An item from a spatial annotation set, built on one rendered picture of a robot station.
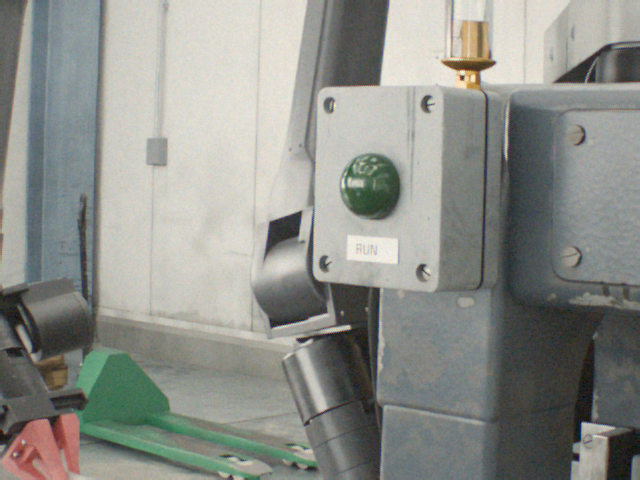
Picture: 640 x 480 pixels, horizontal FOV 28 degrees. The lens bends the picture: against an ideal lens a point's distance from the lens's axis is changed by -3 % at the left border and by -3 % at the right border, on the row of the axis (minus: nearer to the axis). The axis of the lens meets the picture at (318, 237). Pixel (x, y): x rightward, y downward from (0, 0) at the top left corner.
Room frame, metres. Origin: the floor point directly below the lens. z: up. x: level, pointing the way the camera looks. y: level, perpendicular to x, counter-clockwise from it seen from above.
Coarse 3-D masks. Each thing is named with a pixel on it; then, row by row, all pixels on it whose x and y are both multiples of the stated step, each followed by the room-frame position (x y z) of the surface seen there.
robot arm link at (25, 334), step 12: (0, 312) 1.19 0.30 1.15; (12, 312) 1.22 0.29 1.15; (24, 312) 1.21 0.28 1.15; (0, 324) 1.18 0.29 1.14; (12, 324) 1.20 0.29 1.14; (24, 324) 1.21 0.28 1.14; (0, 336) 1.17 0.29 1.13; (12, 336) 1.18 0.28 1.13; (24, 336) 1.21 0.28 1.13; (36, 336) 1.20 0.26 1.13; (0, 348) 1.16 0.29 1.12; (12, 348) 1.17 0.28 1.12; (24, 348) 1.18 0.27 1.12; (36, 348) 1.21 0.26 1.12
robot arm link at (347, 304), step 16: (336, 288) 0.88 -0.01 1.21; (352, 288) 0.88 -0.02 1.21; (368, 288) 0.89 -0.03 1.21; (336, 304) 0.87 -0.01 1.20; (352, 304) 0.88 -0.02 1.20; (368, 304) 0.89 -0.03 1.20; (272, 320) 0.93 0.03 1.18; (304, 320) 0.94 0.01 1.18; (320, 320) 0.88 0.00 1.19; (336, 320) 0.87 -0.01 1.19; (352, 320) 0.88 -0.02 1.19; (272, 336) 0.92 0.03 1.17
